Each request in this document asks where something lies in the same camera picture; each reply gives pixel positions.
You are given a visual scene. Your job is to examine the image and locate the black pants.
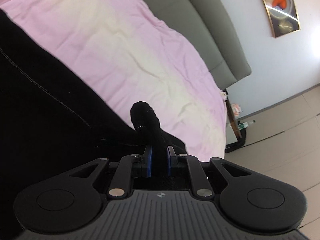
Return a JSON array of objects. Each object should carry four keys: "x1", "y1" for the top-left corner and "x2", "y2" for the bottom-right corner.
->
[{"x1": 0, "y1": 9, "x2": 189, "y2": 240}]

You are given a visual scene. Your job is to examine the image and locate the right wooden nightstand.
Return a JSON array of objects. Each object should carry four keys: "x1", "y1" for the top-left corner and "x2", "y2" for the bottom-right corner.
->
[{"x1": 223, "y1": 89, "x2": 256, "y2": 153}]

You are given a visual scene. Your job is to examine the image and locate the pink floral duvet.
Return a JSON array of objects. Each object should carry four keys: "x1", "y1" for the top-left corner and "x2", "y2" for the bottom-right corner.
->
[{"x1": 1, "y1": 0, "x2": 227, "y2": 161}]

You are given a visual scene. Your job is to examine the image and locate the grey padded headboard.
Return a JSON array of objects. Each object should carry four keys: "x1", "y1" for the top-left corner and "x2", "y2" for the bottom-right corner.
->
[{"x1": 143, "y1": 0, "x2": 252, "y2": 90}]

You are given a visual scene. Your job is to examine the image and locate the gold framed wall picture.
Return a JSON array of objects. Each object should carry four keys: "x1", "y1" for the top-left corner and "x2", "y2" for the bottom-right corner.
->
[{"x1": 263, "y1": 0, "x2": 300, "y2": 38}]

